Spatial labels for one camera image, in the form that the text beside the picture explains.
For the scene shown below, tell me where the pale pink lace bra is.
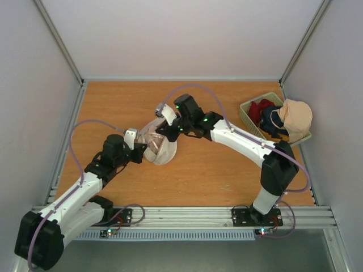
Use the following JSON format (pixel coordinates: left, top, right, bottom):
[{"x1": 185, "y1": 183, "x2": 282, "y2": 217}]
[{"x1": 138, "y1": 124, "x2": 168, "y2": 160}]

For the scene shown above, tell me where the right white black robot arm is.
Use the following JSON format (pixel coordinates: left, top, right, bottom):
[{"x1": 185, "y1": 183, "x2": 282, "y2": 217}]
[{"x1": 155, "y1": 94, "x2": 299, "y2": 225}]

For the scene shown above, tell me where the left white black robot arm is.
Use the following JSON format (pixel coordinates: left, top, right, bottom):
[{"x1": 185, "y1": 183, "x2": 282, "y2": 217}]
[{"x1": 14, "y1": 130, "x2": 147, "y2": 271}]

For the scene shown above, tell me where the beige bra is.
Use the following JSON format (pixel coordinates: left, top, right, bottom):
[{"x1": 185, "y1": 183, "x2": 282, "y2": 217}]
[{"x1": 277, "y1": 99, "x2": 313, "y2": 143}]

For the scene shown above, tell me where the red garment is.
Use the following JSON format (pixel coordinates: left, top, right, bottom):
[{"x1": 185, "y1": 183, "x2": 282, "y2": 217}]
[{"x1": 248, "y1": 99, "x2": 275, "y2": 125}]

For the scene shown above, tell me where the left circuit board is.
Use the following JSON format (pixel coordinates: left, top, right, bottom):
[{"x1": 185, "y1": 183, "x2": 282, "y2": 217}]
[{"x1": 99, "y1": 228, "x2": 118, "y2": 238}]

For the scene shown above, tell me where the circuit board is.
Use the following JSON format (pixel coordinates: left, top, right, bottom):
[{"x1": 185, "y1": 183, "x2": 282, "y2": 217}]
[
  {"x1": 254, "y1": 227, "x2": 277, "y2": 236},
  {"x1": 99, "y1": 228, "x2": 118, "y2": 238}
]

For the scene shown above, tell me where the navy blue garment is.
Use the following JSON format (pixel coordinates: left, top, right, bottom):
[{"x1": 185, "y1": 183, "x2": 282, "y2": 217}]
[{"x1": 259, "y1": 106, "x2": 288, "y2": 138}]

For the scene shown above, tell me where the green perforated plastic basket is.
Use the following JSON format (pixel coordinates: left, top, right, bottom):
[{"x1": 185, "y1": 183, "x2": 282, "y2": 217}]
[{"x1": 239, "y1": 92, "x2": 311, "y2": 146}]

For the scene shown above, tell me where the yellow garment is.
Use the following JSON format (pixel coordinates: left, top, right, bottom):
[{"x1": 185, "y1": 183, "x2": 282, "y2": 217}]
[{"x1": 260, "y1": 130, "x2": 289, "y2": 142}]

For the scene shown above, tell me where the right circuit board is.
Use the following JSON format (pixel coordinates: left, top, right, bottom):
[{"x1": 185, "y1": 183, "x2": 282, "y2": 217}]
[{"x1": 254, "y1": 227, "x2": 277, "y2": 236}]

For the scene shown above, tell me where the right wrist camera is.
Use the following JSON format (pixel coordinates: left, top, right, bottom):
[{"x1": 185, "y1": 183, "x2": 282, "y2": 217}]
[{"x1": 155, "y1": 103, "x2": 177, "y2": 126}]

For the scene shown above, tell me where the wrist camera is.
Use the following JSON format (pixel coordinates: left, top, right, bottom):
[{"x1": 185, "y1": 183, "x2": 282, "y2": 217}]
[
  {"x1": 124, "y1": 128, "x2": 140, "y2": 150},
  {"x1": 155, "y1": 103, "x2": 177, "y2": 126}
]

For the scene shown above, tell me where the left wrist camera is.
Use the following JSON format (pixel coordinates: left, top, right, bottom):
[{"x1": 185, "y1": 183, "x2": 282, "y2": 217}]
[{"x1": 124, "y1": 128, "x2": 140, "y2": 150}]

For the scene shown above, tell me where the aluminium front rail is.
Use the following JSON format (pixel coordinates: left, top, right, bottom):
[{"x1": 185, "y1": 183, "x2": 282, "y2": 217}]
[{"x1": 27, "y1": 206, "x2": 337, "y2": 229}]

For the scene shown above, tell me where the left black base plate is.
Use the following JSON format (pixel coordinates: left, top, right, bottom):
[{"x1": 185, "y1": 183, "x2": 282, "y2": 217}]
[{"x1": 94, "y1": 208, "x2": 133, "y2": 227}]

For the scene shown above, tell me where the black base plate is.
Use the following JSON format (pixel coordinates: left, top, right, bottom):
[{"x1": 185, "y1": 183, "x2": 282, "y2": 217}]
[
  {"x1": 231, "y1": 206, "x2": 283, "y2": 227},
  {"x1": 94, "y1": 208, "x2": 133, "y2": 227}
]

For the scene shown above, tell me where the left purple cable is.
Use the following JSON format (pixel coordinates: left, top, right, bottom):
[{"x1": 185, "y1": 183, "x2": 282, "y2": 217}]
[{"x1": 27, "y1": 120, "x2": 127, "y2": 269}]

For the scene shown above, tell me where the left aluminium side rail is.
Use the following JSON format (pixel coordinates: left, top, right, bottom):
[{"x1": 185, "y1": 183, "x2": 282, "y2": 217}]
[{"x1": 43, "y1": 81, "x2": 87, "y2": 205}]

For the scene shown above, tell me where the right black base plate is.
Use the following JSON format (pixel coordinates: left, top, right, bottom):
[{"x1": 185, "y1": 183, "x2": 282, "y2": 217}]
[{"x1": 231, "y1": 206, "x2": 283, "y2": 227}]

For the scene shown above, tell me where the grey slotted cable duct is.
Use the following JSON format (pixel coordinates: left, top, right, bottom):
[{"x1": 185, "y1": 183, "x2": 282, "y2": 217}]
[{"x1": 76, "y1": 229, "x2": 255, "y2": 242}]

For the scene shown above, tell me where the left aluminium frame post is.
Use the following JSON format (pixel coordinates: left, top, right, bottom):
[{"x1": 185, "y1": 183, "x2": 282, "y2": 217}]
[{"x1": 32, "y1": 0, "x2": 84, "y2": 86}]

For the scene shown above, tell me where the aluminium frame post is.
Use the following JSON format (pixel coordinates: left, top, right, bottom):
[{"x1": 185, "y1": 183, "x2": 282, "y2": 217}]
[
  {"x1": 279, "y1": 0, "x2": 332, "y2": 86},
  {"x1": 32, "y1": 0, "x2": 84, "y2": 86}
]

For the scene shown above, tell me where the right aluminium frame post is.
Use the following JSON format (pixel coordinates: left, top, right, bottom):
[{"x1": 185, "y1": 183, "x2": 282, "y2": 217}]
[{"x1": 279, "y1": 0, "x2": 332, "y2": 86}]

